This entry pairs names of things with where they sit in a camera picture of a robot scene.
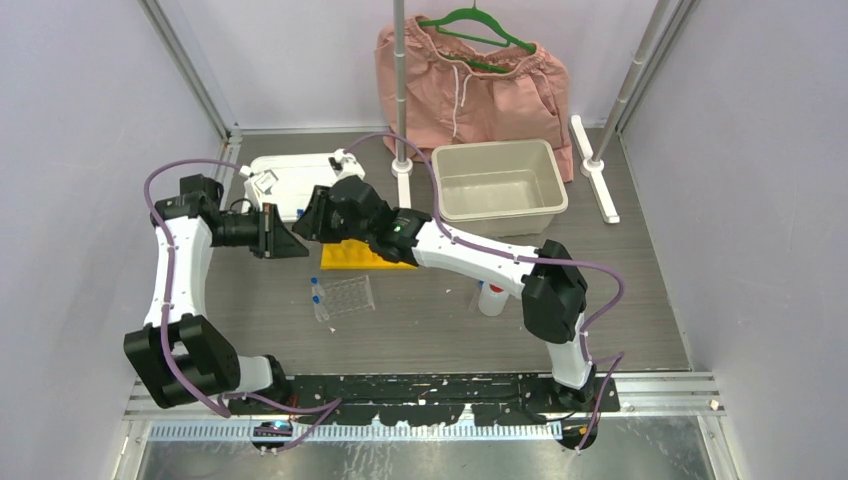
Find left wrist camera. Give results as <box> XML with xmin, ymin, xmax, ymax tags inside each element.
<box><xmin>244</xmin><ymin>170</ymin><xmax>279</xmax><ymax>208</ymax></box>

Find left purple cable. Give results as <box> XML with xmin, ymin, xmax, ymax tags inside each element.
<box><xmin>143</xmin><ymin>158</ymin><xmax>343</xmax><ymax>454</ymax></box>

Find right white stand base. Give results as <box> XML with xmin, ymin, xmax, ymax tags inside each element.
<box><xmin>569</xmin><ymin>115</ymin><xmax>620</xmax><ymax>224</ymax></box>

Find left metal stand pole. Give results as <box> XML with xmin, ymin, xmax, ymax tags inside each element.
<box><xmin>392</xmin><ymin>0</ymin><xmax>411</xmax><ymax>175</ymax></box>

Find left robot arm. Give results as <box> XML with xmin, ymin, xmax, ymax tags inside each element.
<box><xmin>123</xmin><ymin>174</ymin><xmax>309</xmax><ymax>414</ymax></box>

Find yellow test tube rack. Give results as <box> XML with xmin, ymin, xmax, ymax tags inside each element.
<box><xmin>320</xmin><ymin>239</ymin><xmax>415</xmax><ymax>270</ymax></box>

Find white stand base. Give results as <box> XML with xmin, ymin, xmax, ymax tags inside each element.
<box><xmin>391</xmin><ymin>158</ymin><xmax>413</xmax><ymax>209</ymax></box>
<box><xmin>569</xmin><ymin>115</ymin><xmax>620</xmax><ymax>224</ymax></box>

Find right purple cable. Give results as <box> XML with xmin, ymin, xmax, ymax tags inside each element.
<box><xmin>327</xmin><ymin>132</ymin><xmax>627</xmax><ymax>454</ymax></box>

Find purple cable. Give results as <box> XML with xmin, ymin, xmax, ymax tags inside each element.
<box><xmin>327</xmin><ymin>132</ymin><xmax>627</xmax><ymax>454</ymax></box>
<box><xmin>143</xmin><ymin>158</ymin><xmax>343</xmax><ymax>454</ymax></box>

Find left white stand base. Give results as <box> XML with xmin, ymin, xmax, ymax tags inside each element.
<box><xmin>391</xmin><ymin>158</ymin><xmax>413</xmax><ymax>209</ymax></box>

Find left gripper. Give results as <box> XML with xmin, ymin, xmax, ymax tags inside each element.
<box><xmin>211</xmin><ymin>202</ymin><xmax>308</xmax><ymax>259</ymax></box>

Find metal stand pole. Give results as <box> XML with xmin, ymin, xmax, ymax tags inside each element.
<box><xmin>392</xmin><ymin>0</ymin><xmax>411</xmax><ymax>175</ymax></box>
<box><xmin>590</xmin><ymin>0</ymin><xmax>671</xmax><ymax>163</ymax></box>

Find right metal stand pole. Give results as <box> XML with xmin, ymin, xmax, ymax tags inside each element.
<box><xmin>590</xmin><ymin>0</ymin><xmax>671</xmax><ymax>163</ymax></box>

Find white flat tray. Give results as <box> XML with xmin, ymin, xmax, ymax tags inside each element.
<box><xmin>249</xmin><ymin>153</ymin><xmax>337</xmax><ymax>223</ymax></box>

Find pink shorts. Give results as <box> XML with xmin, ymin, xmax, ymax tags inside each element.
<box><xmin>374</xmin><ymin>15</ymin><xmax>574</xmax><ymax>182</ymax></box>

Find red capped wash bottle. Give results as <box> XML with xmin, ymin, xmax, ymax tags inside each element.
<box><xmin>477</xmin><ymin>282</ymin><xmax>510</xmax><ymax>317</ymax></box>

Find clear well plate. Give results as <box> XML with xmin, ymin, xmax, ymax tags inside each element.
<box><xmin>320</xmin><ymin>275</ymin><xmax>376</xmax><ymax>321</ymax></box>

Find beige plastic bin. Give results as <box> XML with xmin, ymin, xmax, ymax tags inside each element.
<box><xmin>431</xmin><ymin>139</ymin><xmax>568</xmax><ymax>238</ymax></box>

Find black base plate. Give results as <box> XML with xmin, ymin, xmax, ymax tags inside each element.
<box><xmin>262</xmin><ymin>373</ymin><xmax>620</xmax><ymax>427</ymax></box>

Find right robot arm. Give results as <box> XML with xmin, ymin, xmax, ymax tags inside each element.
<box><xmin>293</xmin><ymin>177</ymin><xmax>609</xmax><ymax>411</ymax></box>

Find green clothes hanger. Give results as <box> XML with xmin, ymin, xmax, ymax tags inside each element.
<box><xmin>416</xmin><ymin>3</ymin><xmax>537</xmax><ymax>75</ymax></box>

